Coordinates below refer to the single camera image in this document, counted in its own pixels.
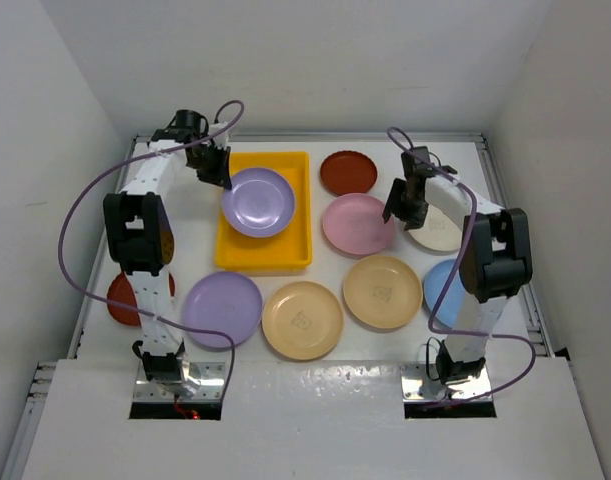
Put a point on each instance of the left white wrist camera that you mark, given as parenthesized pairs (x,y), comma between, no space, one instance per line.
(219,133)

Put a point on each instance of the metal base plate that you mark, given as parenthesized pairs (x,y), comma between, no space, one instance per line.
(420,385)
(204,383)

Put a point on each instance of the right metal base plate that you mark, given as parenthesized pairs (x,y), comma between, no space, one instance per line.
(420,385)

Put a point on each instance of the pink plate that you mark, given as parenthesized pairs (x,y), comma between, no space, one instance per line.
(353,224)

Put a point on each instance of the tan plate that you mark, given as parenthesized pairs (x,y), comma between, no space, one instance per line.
(303,321)
(383,292)

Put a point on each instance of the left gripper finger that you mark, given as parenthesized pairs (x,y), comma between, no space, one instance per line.
(223,176)
(209,176)

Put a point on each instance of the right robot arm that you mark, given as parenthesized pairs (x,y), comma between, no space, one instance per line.
(493,263)

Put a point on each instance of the cream white plate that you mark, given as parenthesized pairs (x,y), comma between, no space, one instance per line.
(438,233)

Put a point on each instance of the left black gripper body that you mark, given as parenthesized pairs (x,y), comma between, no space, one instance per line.
(207,155)

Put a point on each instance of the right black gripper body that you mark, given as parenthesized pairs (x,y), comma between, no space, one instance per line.
(410,203)

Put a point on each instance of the dark red plate left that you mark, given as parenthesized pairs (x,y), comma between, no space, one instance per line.
(120,290)

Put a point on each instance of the purple plate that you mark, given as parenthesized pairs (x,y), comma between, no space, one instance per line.
(260,204)
(224,301)

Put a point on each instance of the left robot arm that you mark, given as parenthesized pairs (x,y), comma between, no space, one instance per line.
(141,241)

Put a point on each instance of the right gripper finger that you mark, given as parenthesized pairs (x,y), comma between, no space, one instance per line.
(394,204)
(415,220)

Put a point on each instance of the yellow plastic bin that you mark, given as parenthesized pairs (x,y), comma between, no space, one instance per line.
(290,250)

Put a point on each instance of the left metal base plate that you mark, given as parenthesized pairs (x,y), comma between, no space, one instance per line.
(204,383)

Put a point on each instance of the dark red plate top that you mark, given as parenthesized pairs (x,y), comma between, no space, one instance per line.
(345,172)

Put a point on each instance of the dark red plate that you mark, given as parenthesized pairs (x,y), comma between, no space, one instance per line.
(345,172)
(120,290)

